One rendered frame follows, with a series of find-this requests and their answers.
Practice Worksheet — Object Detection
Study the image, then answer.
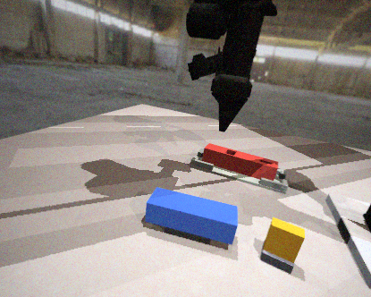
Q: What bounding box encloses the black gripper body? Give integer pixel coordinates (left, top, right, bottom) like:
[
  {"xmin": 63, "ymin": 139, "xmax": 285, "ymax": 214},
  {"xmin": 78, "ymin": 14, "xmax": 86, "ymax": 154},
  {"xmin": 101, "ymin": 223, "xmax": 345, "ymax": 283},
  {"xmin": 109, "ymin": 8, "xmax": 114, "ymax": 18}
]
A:
[{"xmin": 211, "ymin": 39, "xmax": 257, "ymax": 98}]

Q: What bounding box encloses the blue bar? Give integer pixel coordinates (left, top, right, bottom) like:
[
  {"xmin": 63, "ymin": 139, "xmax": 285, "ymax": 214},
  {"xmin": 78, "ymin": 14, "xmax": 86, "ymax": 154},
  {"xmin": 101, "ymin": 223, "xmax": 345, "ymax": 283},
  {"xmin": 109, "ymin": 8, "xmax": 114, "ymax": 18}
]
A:
[{"xmin": 145, "ymin": 187, "xmax": 238, "ymax": 244}]

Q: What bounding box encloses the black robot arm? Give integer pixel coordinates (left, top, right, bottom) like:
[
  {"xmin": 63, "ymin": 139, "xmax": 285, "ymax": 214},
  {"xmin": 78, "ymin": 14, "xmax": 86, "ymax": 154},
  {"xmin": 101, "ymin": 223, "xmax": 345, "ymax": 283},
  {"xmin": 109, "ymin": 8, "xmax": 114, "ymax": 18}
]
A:
[{"xmin": 186, "ymin": 0, "xmax": 278, "ymax": 81}]

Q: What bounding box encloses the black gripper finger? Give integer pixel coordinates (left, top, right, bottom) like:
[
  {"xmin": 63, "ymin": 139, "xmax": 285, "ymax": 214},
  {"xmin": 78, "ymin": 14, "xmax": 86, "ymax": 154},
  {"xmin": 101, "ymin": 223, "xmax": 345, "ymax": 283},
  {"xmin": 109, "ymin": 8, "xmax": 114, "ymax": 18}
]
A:
[{"xmin": 212, "ymin": 92, "xmax": 248, "ymax": 132}]

